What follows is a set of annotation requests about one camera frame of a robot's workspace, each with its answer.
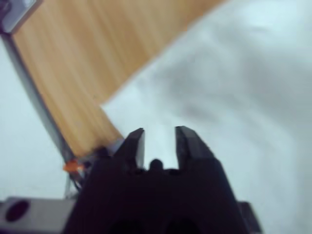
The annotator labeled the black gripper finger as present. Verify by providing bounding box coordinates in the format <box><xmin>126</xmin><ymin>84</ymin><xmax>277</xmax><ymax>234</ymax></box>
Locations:
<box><xmin>175</xmin><ymin>126</ymin><xmax>219</xmax><ymax>171</ymax></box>
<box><xmin>113</xmin><ymin>128</ymin><xmax>146</xmax><ymax>171</ymax></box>

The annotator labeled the white t-shirt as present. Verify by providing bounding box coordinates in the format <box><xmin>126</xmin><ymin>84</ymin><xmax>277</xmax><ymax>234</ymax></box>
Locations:
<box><xmin>99</xmin><ymin>0</ymin><xmax>312</xmax><ymax>234</ymax></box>

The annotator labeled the orange and black cable bundle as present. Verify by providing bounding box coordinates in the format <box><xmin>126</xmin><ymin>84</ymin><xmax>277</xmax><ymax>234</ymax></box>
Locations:
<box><xmin>62</xmin><ymin>159</ymin><xmax>86</xmax><ymax>173</ymax></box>

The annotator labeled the grey base plate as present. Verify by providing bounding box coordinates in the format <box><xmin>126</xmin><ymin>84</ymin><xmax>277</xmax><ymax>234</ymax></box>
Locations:
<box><xmin>0</xmin><ymin>0</ymin><xmax>44</xmax><ymax>34</ymax></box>

